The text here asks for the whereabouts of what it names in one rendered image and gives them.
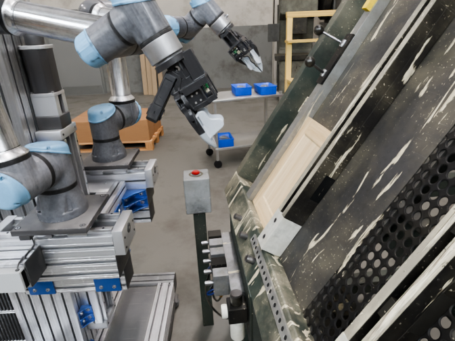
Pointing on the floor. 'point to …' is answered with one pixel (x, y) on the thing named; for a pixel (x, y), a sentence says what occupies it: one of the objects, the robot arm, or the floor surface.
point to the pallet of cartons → (129, 133)
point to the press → (305, 32)
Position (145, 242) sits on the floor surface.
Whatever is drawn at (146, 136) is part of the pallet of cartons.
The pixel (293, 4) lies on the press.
